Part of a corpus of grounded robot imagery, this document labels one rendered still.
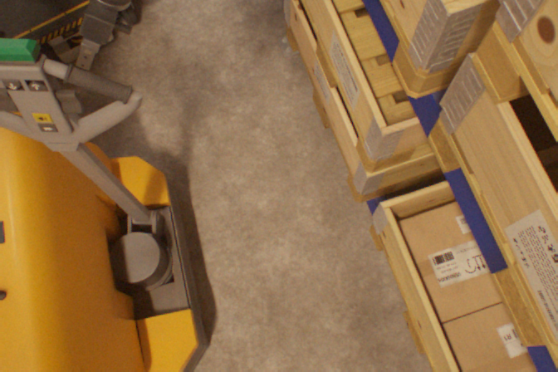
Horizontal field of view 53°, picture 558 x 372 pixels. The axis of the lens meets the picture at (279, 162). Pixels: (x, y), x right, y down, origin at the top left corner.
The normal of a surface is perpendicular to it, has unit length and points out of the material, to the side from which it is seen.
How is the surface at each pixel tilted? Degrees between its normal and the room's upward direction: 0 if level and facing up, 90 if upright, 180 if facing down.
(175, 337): 22
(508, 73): 90
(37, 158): 68
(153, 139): 0
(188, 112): 0
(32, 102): 74
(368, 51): 0
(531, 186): 90
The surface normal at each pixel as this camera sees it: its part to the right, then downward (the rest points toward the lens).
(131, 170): 0.34, -0.40
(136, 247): -0.02, -0.33
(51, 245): 0.89, -0.35
